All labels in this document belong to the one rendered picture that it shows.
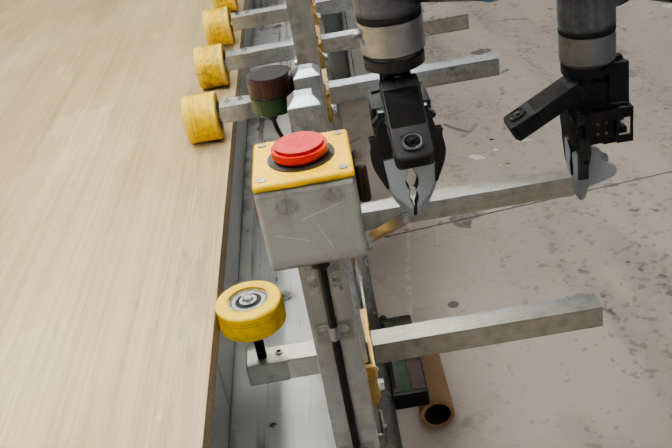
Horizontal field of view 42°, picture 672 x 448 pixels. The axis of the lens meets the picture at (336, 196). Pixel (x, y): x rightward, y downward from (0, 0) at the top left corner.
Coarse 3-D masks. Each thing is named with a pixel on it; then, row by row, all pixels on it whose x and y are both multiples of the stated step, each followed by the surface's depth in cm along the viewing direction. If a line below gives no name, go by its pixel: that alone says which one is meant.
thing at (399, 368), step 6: (384, 324) 128; (390, 324) 128; (396, 324) 127; (402, 360) 120; (396, 366) 119; (402, 366) 119; (396, 372) 118; (402, 372) 118; (396, 378) 117; (402, 378) 117; (396, 384) 116; (402, 384) 116; (408, 384) 116; (402, 390) 115; (408, 390) 115
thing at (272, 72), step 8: (256, 72) 113; (264, 72) 112; (272, 72) 112; (280, 72) 111; (288, 72) 111; (256, 80) 110; (264, 80) 110; (280, 96) 111; (272, 120) 115; (280, 136) 116
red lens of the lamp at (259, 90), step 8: (248, 80) 111; (272, 80) 110; (280, 80) 110; (288, 80) 111; (248, 88) 112; (256, 88) 110; (264, 88) 110; (272, 88) 110; (280, 88) 110; (288, 88) 111; (256, 96) 111; (264, 96) 110; (272, 96) 110
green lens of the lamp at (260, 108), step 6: (294, 90) 112; (252, 102) 112; (258, 102) 111; (264, 102) 111; (270, 102) 111; (276, 102) 111; (282, 102) 111; (252, 108) 113; (258, 108) 112; (264, 108) 111; (270, 108) 111; (276, 108) 111; (282, 108) 111; (258, 114) 112; (264, 114) 112; (270, 114) 111; (276, 114) 111; (282, 114) 112
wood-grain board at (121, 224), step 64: (0, 0) 263; (64, 0) 250; (128, 0) 238; (192, 0) 228; (0, 64) 205; (64, 64) 197; (128, 64) 189; (192, 64) 183; (0, 128) 167; (64, 128) 162; (128, 128) 157; (0, 192) 142; (64, 192) 138; (128, 192) 134; (192, 192) 131; (0, 256) 123; (64, 256) 120; (128, 256) 117; (192, 256) 114; (0, 320) 108; (64, 320) 106; (128, 320) 104; (192, 320) 102; (0, 384) 97; (64, 384) 95; (128, 384) 93; (192, 384) 92
